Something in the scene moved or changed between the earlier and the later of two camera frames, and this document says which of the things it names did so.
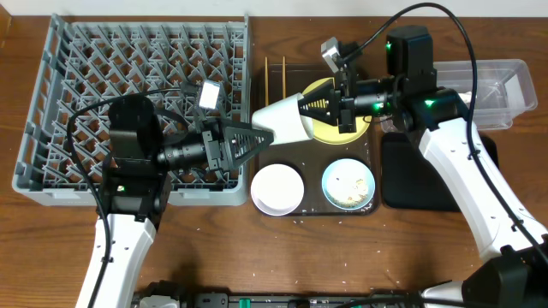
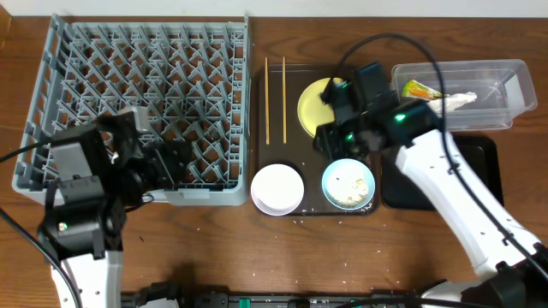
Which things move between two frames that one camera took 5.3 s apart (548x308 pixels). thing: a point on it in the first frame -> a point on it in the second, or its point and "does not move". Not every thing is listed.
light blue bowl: x=348 y=185 does not move
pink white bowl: x=277 y=190 does not move
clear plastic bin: x=505 y=89 does not move
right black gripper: x=327 y=94 -> x=327 y=134
